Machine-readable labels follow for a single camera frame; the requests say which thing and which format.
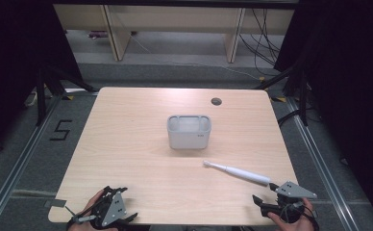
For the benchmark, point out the white electric toothbrush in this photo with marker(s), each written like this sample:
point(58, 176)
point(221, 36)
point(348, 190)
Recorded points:
point(245, 174)

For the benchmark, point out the black metal stand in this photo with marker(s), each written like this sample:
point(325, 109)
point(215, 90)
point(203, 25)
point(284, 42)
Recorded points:
point(302, 96)
point(42, 96)

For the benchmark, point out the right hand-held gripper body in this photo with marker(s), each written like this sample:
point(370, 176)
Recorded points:
point(292, 189)

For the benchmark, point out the small purple object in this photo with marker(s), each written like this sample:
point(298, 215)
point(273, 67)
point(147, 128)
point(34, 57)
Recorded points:
point(97, 34)

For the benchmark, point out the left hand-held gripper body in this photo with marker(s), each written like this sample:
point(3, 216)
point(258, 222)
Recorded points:
point(113, 210)

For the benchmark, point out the aluminium floor rail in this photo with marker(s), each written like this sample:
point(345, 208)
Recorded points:
point(18, 160)
point(319, 166)

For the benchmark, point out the black curtain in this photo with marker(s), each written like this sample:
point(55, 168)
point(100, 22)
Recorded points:
point(18, 57)
point(348, 80)

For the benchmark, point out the person's right hand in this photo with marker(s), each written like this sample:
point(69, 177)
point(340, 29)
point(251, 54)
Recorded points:
point(298, 226)

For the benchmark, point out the white toothbrush holder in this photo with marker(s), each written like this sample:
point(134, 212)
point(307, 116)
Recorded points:
point(187, 139)

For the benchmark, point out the person's left hand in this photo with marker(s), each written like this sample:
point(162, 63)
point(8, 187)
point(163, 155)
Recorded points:
point(79, 227)

